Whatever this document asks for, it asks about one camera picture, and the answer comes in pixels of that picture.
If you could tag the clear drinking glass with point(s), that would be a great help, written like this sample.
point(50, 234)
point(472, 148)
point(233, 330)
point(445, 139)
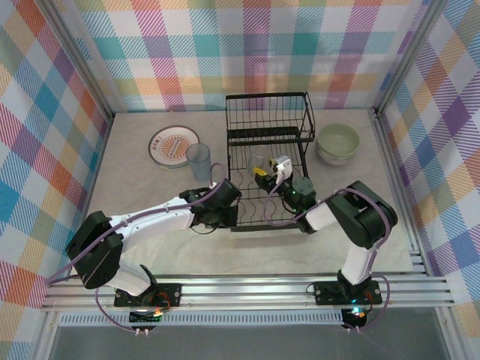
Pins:
point(257, 161)

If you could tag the blue translucent tumbler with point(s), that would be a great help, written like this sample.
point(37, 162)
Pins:
point(198, 165)

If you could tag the purple ceramic bowl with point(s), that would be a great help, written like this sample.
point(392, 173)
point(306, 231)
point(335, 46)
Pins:
point(333, 161)

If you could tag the pale green ceramic bowl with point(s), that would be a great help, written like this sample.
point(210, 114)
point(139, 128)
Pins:
point(337, 138)

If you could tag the white plate orange sun print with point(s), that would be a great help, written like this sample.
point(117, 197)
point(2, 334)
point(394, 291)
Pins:
point(172, 146)

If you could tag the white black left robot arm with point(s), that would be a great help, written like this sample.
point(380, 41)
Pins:
point(150, 221)

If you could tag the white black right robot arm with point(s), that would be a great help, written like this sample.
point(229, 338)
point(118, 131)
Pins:
point(360, 217)

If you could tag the black round controller box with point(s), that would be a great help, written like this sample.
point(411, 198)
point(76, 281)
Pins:
point(356, 318)

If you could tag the green circuit board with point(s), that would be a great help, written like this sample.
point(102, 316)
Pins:
point(146, 318)

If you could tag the aluminium table edge rail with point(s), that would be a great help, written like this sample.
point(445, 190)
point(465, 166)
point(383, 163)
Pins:
point(390, 161)

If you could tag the aluminium mounting rail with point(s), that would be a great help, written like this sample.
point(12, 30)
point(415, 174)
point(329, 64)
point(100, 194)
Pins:
point(243, 288)

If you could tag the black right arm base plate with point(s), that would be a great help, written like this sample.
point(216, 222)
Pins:
point(324, 292)

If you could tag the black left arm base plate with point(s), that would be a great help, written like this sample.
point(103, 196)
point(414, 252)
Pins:
point(172, 288)

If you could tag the aluminium frame post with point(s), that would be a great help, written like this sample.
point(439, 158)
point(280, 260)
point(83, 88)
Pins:
point(79, 56)
point(407, 56)

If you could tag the aluminium frame leg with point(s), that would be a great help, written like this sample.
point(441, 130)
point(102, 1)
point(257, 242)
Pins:
point(47, 337)
point(450, 337)

